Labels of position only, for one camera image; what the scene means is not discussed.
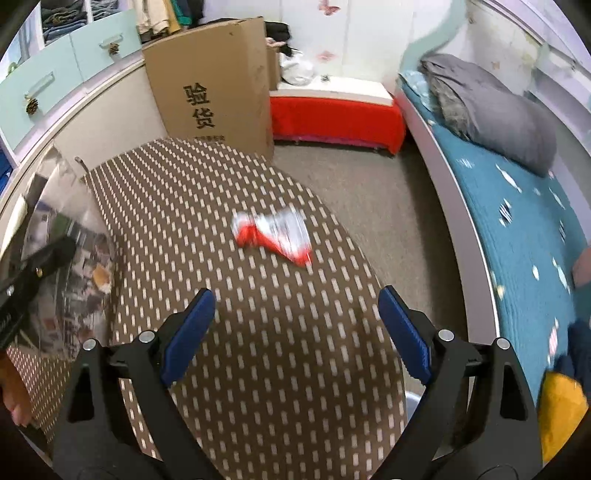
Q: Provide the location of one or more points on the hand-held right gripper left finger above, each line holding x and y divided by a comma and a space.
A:
189, 332

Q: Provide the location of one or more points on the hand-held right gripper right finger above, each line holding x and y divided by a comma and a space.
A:
406, 332

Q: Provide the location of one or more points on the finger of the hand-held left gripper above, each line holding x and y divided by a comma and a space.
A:
11, 314
51, 258

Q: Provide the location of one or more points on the clear printed plastic bag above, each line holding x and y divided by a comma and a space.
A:
83, 286

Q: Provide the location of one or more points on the light blue plastic bin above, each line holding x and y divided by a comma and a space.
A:
413, 402

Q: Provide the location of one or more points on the red white packet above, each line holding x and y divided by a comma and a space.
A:
272, 233

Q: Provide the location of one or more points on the person's left hand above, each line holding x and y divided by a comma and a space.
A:
14, 392

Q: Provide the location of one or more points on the brown polka dot tablecloth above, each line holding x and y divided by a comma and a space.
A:
277, 369

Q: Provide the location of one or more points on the blue bag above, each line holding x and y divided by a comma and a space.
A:
4, 168

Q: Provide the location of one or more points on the white low cabinet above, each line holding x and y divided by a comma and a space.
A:
111, 134

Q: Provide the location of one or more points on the teal quilted mattress cover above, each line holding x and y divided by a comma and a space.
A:
508, 221

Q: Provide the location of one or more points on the pinecone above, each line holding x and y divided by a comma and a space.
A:
31, 106
113, 47

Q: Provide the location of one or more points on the yellow navy jacket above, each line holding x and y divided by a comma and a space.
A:
563, 406

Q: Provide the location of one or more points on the bed with teal quilt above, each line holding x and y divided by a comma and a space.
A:
443, 152

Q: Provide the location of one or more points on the pink garment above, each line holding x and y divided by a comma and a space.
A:
582, 270

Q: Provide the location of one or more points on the teal drawer unit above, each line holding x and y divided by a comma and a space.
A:
69, 69

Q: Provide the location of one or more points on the red skirted white bench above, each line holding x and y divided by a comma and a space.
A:
332, 115

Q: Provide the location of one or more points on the brown cardboard box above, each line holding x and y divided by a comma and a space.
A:
207, 83

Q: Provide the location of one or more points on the grey pillow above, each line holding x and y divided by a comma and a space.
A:
489, 110

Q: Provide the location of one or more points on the folded jeans stack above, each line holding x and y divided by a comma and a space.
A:
69, 21

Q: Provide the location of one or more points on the light blue pillow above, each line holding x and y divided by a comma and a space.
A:
415, 92

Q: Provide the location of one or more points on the white shelf unit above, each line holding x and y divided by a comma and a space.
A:
87, 9

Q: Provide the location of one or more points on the cream hanging garment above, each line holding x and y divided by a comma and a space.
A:
152, 16

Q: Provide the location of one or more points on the green hanging garment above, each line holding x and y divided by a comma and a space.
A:
184, 11

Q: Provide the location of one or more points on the small white plastic bag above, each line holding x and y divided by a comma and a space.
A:
298, 69

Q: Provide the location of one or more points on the white wardrobe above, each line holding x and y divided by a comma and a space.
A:
360, 37

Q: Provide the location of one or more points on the black bag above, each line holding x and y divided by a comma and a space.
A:
278, 37

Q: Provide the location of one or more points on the pink butterfly sticker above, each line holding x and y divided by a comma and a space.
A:
330, 5

